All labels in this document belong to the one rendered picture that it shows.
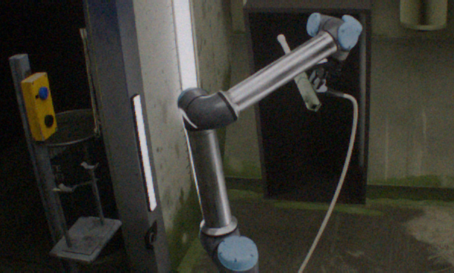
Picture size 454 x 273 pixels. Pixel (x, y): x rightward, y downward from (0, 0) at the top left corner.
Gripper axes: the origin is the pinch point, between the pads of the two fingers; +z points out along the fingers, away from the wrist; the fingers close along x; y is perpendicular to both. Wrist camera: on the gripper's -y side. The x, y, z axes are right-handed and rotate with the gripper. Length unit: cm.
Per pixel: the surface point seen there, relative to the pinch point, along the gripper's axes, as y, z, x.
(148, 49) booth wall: -53, 39, 64
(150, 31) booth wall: -52, 32, 72
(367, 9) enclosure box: 26.3, -30.3, 27.6
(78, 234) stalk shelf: -82, 88, -16
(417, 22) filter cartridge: 126, 3, 101
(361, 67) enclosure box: 60, 16, 50
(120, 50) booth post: -71, 27, 44
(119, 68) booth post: -70, 36, 42
